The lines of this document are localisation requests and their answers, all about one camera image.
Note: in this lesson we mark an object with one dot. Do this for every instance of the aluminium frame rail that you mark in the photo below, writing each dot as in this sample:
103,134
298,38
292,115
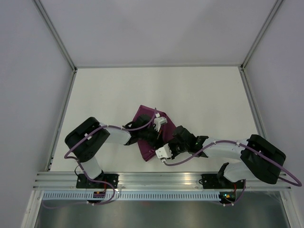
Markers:
136,181

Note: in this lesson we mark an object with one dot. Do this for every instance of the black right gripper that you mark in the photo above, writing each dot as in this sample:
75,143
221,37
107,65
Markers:
170,144

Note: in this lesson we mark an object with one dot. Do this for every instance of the white slotted cable duct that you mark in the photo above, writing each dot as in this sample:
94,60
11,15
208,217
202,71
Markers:
134,195

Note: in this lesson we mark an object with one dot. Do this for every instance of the left aluminium frame post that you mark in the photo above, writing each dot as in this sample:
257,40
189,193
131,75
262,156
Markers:
53,31

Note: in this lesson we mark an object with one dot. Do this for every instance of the aluminium frame post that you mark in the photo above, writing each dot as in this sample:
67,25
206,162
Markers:
53,31
263,30

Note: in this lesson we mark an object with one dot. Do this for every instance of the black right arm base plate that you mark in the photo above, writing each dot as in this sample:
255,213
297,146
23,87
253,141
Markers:
212,181

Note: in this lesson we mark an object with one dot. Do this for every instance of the right aluminium frame post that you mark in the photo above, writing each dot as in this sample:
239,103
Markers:
263,30

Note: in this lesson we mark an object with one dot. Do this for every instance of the purple cloth napkin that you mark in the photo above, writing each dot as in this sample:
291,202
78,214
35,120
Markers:
146,150

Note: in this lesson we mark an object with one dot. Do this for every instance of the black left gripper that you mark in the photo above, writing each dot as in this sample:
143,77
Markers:
156,142

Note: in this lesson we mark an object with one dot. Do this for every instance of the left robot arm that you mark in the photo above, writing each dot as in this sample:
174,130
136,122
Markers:
86,140

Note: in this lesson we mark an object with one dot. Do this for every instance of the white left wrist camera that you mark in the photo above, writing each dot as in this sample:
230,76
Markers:
159,121

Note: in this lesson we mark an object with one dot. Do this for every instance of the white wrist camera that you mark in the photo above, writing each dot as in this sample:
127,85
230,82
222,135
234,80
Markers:
159,121
164,153

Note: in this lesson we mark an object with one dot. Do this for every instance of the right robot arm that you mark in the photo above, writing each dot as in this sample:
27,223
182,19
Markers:
256,157

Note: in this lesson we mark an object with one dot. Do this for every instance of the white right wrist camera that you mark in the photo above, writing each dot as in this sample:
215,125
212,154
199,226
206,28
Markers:
164,153

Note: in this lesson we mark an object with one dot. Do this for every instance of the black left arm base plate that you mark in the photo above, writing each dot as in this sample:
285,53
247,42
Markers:
103,181

